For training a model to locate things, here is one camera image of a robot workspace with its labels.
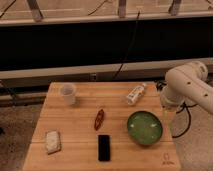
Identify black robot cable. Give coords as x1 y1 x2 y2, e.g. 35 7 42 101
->
171 101 198 139

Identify translucent white cup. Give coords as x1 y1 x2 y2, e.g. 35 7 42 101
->
59 83 76 105

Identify green ceramic bowl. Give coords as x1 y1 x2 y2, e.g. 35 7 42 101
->
127 111 163 146

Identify white plastic bottle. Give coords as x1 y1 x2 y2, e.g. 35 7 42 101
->
126 83 147 105

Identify white sponge block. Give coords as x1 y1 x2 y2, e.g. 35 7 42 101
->
45 131 61 155

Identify black rectangular phone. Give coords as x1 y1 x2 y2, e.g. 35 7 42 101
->
98 135 111 162

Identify black hanging cable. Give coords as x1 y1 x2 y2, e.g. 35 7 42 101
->
111 10 141 81

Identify red brown oblong object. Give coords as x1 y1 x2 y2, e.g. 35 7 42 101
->
94 109 105 130

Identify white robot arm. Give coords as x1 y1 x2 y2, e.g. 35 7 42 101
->
160 61 213 115

